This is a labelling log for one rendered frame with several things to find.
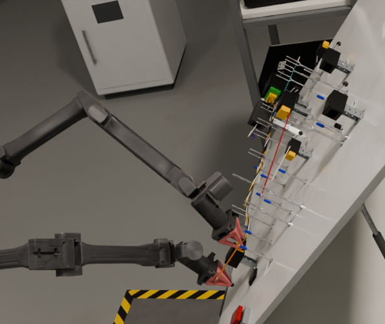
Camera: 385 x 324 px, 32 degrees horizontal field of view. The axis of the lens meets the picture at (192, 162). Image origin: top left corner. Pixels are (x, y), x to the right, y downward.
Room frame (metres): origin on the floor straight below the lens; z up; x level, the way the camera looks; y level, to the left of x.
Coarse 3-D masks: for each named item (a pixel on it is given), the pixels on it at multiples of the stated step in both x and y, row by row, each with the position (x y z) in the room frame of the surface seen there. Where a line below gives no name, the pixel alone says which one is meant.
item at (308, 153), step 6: (300, 132) 1.64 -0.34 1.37; (294, 138) 1.63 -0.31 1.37; (288, 144) 1.62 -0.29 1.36; (294, 144) 1.60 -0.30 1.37; (300, 144) 1.60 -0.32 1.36; (294, 150) 1.58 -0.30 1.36; (300, 150) 1.59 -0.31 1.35; (306, 150) 1.59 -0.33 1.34; (312, 150) 1.58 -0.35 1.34; (300, 156) 1.59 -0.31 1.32; (306, 156) 1.59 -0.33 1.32
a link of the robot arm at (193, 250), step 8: (160, 240) 1.54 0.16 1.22; (168, 240) 1.54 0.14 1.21; (176, 248) 1.49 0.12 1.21; (184, 248) 1.47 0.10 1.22; (192, 248) 1.47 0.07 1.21; (200, 248) 1.47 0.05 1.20; (176, 256) 1.48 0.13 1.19; (184, 256) 1.45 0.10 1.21; (192, 256) 1.45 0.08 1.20; (200, 256) 1.45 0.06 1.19
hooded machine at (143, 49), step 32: (64, 0) 4.96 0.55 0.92; (96, 0) 4.88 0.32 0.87; (128, 0) 4.81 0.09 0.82; (160, 0) 5.06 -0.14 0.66; (96, 32) 4.91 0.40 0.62; (128, 32) 4.84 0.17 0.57; (160, 32) 4.82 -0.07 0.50; (96, 64) 4.94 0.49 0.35; (128, 64) 4.86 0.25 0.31; (160, 64) 4.78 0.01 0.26
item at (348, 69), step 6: (330, 48) 1.72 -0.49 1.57; (324, 54) 1.74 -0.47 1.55; (330, 54) 1.70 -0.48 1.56; (336, 54) 1.71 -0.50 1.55; (324, 60) 1.69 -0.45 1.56; (330, 60) 1.68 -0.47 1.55; (336, 60) 1.69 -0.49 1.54; (324, 66) 1.71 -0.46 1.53; (330, 66) 1.70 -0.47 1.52; (336, 66) 1.67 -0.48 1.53; (342, 66) 1.69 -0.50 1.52; (348, 66) 1.69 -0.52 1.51; (354, 66) 1.67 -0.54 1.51; (330, 72) 1.69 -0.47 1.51; (348, 72) 1.69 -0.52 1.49
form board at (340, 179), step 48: (384, 0) 1.78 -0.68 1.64; (336, 48) 2.05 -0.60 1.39; (384, 48) 1.49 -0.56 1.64; (384, 96) 1.27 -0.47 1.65; (336, 144) 1.40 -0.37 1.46; (384, 144) 1.09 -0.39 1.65; (288, 192) 1.58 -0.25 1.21; (336, 192) 1.19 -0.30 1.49; (288, 240) 1.31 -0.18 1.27; (240, 288) 1.47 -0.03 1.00; (288, 288) 1.13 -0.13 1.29
